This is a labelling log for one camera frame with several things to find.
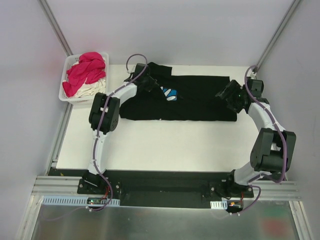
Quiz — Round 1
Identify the black graphic t shirt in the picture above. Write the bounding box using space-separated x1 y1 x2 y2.
119 62 237 122

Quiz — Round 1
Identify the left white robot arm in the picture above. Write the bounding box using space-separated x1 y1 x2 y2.
77 63 157 195

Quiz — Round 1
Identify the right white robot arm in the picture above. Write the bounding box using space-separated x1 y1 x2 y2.
216 77 297 198

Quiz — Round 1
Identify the pink t shirt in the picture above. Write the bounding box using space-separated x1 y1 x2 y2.
62 52 107 98

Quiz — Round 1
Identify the white t shirt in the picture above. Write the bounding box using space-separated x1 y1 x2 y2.
63 61 107 98

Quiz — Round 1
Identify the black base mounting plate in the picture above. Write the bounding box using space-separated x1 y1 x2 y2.
49 168 254 209

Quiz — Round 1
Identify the right white cable duct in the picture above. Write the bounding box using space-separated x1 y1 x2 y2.
210 199 228 210

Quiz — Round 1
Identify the white cable duct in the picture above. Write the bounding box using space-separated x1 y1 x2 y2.
210 199 228 210
42 196 120 207

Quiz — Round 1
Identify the aluminium frame rail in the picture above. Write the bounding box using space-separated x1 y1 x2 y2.
31 176 81 196

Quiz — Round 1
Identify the left white cable duct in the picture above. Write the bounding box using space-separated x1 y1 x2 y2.
42 196 120 207

